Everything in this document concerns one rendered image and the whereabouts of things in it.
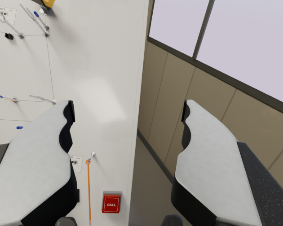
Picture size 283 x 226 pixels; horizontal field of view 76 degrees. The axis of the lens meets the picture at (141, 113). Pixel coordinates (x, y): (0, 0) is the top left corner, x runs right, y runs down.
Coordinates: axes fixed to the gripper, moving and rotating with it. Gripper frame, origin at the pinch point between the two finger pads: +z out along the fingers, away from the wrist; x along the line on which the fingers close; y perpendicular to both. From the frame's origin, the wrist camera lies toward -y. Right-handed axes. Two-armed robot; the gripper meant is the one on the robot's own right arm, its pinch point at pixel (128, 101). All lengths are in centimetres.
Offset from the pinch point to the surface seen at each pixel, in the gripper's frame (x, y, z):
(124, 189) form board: -3, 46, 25
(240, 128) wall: 69, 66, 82
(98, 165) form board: -11.3, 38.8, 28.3
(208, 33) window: 52, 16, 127
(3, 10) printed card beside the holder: -40, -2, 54
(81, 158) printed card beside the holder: -16.4, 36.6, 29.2
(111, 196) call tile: -6.6, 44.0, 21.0
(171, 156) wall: 39, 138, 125
